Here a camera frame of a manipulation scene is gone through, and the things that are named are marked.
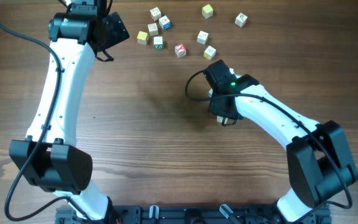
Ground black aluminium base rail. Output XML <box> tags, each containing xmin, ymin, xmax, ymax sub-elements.
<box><xmin>55</xmin><ymin>204</ymin><xmax>332</xmax><ymax>224</ymax></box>

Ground right black camera cable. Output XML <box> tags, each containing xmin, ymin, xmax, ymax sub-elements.
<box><xmin>185</xmin><ymin>70</ymin><xmax>353</xmax><ymax>210</ymax></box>

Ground left black camera cable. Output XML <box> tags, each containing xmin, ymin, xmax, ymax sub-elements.
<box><xmin>0</xmin><ymin>0</ymin><xmax>99</xmax><ymax>223</ymax></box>

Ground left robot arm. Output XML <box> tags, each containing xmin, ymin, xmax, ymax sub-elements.
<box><xmin>9</xmin><ymin>1</ymin><xmax>129</xmax><ymax>223</ymax></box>

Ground blue edged letter block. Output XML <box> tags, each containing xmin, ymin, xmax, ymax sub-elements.
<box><xmin>158</xmin><ymin>16</ymin><xmax>171</xmax><ymax>30</ymax></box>

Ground red picture block top left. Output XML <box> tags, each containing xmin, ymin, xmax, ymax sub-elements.
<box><xmin>150</xmin><ymin>7</ymin><xmax>162</xmax><ymax>21</ymax></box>

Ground yellow top block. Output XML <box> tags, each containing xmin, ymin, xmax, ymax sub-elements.
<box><xmin>201</xmin><ymin>4</ymin><xmax>214</xmax><ymax>19</ymax></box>

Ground green edged small block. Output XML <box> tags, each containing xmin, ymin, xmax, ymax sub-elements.
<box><xmin>154</xmin><ymin>36</ymin><xmax>163</xmax><ymax>49</ymax></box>

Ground plain wooden picture block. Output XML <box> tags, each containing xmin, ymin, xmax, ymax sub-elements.
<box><xmin>147</xmin><ymin>23</ymin><xmax>158</xmax><ymax>36</ymax></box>

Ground green letter N block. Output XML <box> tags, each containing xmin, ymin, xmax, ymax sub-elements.
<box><xmin>216</xmin><ymin>116</ymin><xmax>223</xmax><ymax>123</ymax></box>

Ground red letter Y block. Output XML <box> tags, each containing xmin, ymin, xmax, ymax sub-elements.
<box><xmin>174</xmin><ymin>44</ymin><xmax>186</xmax><ymax>58</ymax></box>

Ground yellow block left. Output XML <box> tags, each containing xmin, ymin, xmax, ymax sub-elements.
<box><xmin>137</xmin><ymin>31</ymin><xmax>149</xmax><ymax>45</ymax></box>

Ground blue edged picture block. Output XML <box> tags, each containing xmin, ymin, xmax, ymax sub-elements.
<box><xmin>208</xmin><ymin>89</ymin><xmax>213</xmax><ymax>98</ymax></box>

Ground brown picture block far right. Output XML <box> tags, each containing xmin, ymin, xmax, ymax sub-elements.
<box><xmin>235</xmin><ymin>12</ymin><xmax>248</xmax><ymax>27</ymax></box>

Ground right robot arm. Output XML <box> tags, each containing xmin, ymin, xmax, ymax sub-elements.
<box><xmin>202</xmin><ymin>60</ymin><xmax>358</xmax><ymax>223</ymax></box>

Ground wooden picture block centre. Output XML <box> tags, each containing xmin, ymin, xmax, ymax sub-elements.
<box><xmin>197</xmin><ymin>30</ymin><xmax>209</xmax><ymax>45</ymax></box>

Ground black camera cable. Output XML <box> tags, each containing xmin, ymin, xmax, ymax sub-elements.
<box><xmin>185</xmin><ymin>70</ymin><xmax>353</xmax><ymax>210</ymax></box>
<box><xmin>0</xmin><ymin>0</ymin><xmax>99</xmax><ymax>223</ymax></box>

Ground yellow edged picture block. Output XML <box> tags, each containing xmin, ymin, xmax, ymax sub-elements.
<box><xmin>203</xmin><ymin>45</ymin><xmax>216</xmax><ymax>60</ymax></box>

